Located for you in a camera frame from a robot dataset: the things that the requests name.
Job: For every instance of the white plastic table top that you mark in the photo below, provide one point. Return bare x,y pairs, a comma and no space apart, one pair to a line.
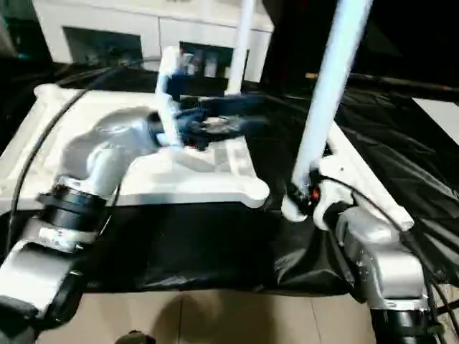
201,175

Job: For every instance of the small yellow label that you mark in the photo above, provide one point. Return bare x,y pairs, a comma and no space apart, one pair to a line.
312,75

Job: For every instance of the black mat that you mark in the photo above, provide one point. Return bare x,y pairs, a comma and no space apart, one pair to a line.
215,243

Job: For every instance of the white cabinet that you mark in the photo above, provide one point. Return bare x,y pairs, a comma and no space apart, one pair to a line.
143,18

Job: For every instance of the white flat board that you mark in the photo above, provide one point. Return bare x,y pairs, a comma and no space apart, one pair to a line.
441,113

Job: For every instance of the dark robot foot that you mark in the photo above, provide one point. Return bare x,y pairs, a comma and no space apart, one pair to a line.
135,338

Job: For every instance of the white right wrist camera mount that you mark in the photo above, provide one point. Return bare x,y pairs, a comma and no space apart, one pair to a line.
333,172

